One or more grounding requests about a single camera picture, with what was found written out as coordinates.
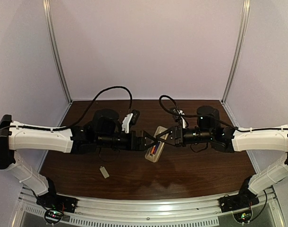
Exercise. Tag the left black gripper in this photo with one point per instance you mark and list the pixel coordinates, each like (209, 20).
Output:
(137, 140)

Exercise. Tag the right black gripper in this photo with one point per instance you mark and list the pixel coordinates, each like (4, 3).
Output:
(178, 136)

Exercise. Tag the orange AAA battery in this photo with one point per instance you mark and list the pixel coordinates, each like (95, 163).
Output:
(153, 149)

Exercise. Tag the purple AAA battery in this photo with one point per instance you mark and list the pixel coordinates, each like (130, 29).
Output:
(156, 148)

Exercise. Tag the white remote control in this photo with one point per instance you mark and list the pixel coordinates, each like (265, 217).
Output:
(155, 158)

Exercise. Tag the grey battery cover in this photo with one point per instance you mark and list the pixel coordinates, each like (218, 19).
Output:
(104, 172)

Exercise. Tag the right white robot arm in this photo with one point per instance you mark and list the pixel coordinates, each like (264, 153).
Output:
(232, 139)

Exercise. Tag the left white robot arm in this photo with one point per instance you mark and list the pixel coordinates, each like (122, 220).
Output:
(15, 135)

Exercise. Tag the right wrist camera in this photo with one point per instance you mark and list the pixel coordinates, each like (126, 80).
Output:
(178, 117)

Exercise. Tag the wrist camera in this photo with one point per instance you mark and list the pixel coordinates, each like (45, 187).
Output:
(178, 117)
(130, 120)

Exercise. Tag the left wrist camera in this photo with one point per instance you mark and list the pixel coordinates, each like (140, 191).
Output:
(130, 120)

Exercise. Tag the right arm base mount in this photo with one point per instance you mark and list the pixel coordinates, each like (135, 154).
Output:
(239, 205)

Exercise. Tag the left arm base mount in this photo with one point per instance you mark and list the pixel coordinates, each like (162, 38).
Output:
(56, 207)

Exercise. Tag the right aluminium frame post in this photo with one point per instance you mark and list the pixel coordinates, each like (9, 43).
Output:
(245, 14)

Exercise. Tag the aluminium frame post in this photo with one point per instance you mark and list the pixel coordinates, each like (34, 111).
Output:
(245, 14)
(54, 49)

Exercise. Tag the left aluminium frame post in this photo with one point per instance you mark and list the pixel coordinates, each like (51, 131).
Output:
(54, 49)

